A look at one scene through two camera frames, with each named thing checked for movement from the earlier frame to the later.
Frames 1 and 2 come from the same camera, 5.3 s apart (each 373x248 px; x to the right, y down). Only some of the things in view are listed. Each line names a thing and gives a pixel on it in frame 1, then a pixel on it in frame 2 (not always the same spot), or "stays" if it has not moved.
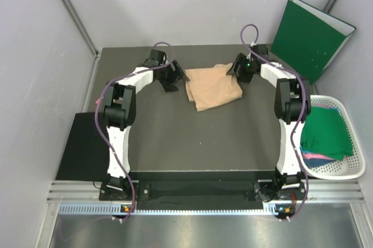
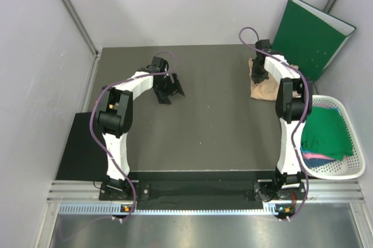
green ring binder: [308, 37] stays
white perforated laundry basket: [352, 167] stays
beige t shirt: [210, 87] -> [267, 89]
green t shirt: [324, 133] stays
